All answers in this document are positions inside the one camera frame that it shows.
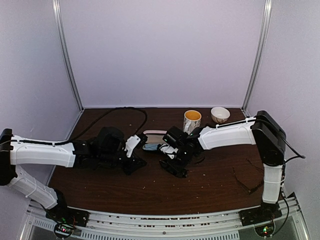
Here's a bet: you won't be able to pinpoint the white ceramic bowl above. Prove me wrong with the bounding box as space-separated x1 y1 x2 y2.
210 106 231 124

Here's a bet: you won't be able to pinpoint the patterned mug yellow inside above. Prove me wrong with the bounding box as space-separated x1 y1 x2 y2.
182 110 202 134

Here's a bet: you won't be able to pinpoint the left aluminium frame post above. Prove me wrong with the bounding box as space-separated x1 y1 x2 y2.
52 0 84 112

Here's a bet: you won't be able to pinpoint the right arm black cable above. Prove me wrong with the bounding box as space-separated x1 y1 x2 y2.
252 117 307 226

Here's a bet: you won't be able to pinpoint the front aluminium rail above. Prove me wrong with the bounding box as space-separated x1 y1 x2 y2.
17 197 311 240

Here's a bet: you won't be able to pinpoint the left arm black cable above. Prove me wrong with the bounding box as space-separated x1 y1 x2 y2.
0 106 148 148

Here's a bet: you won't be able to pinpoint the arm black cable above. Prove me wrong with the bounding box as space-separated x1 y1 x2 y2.
252 117 307 226
0 106 148 148

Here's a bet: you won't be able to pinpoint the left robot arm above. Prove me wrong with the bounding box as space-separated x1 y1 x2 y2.
0 127 148 222

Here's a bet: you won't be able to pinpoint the right aluminium frame post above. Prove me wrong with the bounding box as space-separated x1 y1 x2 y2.
241 0 273 117

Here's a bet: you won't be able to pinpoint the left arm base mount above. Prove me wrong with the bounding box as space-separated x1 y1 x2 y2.
43 190 90 240

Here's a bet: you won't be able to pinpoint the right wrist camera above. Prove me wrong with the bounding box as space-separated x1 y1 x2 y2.
158 144 178 159

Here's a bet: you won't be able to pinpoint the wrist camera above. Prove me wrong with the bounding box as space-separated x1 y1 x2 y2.
124 133 148 158
158 144 178 159

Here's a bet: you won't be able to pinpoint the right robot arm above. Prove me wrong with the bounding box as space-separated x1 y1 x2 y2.
157 110 287 221

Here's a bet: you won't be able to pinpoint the black glasses case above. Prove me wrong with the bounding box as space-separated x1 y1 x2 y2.
143 130 167 146

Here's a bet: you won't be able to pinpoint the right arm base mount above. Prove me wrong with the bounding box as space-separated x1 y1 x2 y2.
239 202 282 238

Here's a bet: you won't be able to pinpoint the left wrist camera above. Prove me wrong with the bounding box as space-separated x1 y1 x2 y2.
124 133 148 158

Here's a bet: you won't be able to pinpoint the blue cleaning cloth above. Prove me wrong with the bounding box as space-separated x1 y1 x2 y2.
142 143 161 152

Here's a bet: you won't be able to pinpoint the aluminium frame post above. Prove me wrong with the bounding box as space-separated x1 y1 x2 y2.
52 0 84 112
241 0 273 117

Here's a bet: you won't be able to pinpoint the tortoise frame glasses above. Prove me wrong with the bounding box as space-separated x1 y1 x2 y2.
232 158 264 195

